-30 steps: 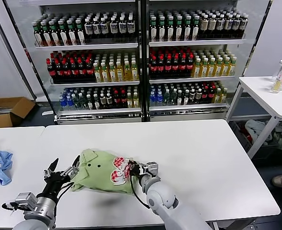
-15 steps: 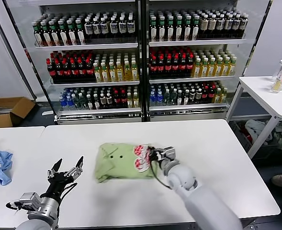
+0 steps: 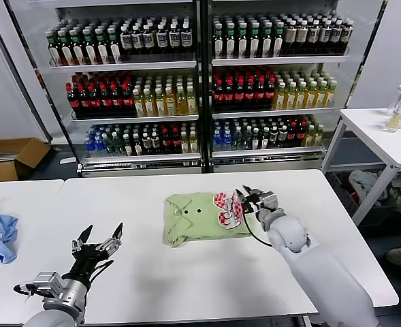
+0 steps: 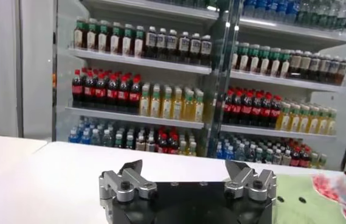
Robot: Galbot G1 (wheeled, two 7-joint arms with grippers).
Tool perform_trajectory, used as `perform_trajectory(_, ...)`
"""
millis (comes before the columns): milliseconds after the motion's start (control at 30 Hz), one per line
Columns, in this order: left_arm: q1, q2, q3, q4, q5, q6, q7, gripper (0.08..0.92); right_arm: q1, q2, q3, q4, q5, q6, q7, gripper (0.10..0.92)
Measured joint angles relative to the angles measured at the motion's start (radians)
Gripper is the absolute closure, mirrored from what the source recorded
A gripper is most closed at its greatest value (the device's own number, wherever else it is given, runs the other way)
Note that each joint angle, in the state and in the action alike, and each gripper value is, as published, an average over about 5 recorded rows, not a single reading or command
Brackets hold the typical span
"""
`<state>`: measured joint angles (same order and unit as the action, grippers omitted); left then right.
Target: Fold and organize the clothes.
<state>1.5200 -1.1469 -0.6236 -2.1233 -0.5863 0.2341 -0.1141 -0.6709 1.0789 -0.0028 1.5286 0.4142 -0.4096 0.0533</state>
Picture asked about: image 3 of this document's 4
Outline white crumpled cloth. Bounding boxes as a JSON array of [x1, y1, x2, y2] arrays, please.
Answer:
[[348, 169, 389, 207]]

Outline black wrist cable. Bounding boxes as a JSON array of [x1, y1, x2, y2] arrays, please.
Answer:
[[242, 213, 276, 247], [12, 282, 39, 304]]

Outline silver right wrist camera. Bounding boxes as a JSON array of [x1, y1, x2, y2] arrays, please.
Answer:
[[259, 191, 278, 209]]

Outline blue water bottle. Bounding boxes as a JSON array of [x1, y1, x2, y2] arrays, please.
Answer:
[[221, 128, 232, 152], [94, 133, 105, 157], [212, 128, 223, 153], [84, 133, 96, 157]]

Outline open cardboard box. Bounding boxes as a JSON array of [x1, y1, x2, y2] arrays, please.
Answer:
[[0, 137, 51, 183]]

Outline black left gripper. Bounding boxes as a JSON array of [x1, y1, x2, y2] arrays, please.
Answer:
[[69, 222, 124, 281]]

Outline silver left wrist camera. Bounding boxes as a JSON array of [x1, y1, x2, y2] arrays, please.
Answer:
[[32, 271, 64, 293]]

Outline dark drink bottle white label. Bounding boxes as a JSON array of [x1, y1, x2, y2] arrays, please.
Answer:
[[330, 18, 342, 54], [308, 19, 320, 55], [142, 24, 155, 57], [167, 22, 181, 55], [131, 25, 144, 57], [180, 22, 193, 55], [155, 23, 169, 56], [119, 25, 132, 57], [340, 18, 353, 53], [319, 18, 331, 54]]

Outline green tinted water bottle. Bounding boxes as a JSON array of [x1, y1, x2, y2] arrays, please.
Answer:
[[231, 127, 242, 152], [103, 133, 114, 157], [240, 127, 251, 151], [113, 133, 124, 157]]

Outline open beverage cooler cabinet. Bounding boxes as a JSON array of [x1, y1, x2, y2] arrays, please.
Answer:
[[2, 0, 390, 178]]

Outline black storage crate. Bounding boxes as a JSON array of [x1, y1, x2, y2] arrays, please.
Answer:
[[327, 169, 401, 228]]

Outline red crumpled cloth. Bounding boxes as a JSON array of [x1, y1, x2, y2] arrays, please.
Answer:
[[341, 178, 359, 204]]

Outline white side table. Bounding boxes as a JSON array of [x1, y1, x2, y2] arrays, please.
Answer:
[[321, 107, 401, 226]]

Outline cola bottle red cap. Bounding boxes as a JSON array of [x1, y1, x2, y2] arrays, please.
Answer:
[[78, 84, 91, 117], [161, 128, 172, 155], [296, 121, 306, 148], [212, 80, 224, 110], [264, 79, 276, 110], [66, 84, 80, 117], [171, 128, 181, 155], [99, 84, 112, 116], [233, 80, 245, 110], [223, 80, 234, 110], [287, 121, 298, 149], [254, 79, 266, 110], [243, 80, 255, 110], [110, 83, 123, 116], [121, 83, 133, 116], [89, 84, 101, 117]]

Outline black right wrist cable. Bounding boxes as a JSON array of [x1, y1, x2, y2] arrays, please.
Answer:
[[242, 213, 276, 247]]

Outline light green polo shirt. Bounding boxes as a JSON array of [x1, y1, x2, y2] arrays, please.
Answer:
[[161, 191, 255, 249]]

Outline pale yellow drink bottle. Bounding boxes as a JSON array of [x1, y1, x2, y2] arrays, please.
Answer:
[[385, 100, 401, 133]]

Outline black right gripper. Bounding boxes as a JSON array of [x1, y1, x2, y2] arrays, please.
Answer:
[[234, 185, 266, 215]]

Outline white cooler shelf board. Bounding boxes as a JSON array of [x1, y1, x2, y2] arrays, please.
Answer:
[[69, 114, 199, 123], [80, 152, 202, 166], [212, 146, 325, 161], [49, 60, 197, 72], [212, 106, 336, 119], [210, 54, 351, 67]]

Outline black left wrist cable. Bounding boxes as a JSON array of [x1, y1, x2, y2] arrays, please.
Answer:
[[12, 282, 39, 304]]

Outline dark drink bottle beige label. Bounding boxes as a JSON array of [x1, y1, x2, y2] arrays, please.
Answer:
[[296, 19, 309, 55], [284, 20, 298, 55]]

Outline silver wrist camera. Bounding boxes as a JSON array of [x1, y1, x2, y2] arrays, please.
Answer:
[[32, 271, 64, 293], [259, 191, 278, 209]]

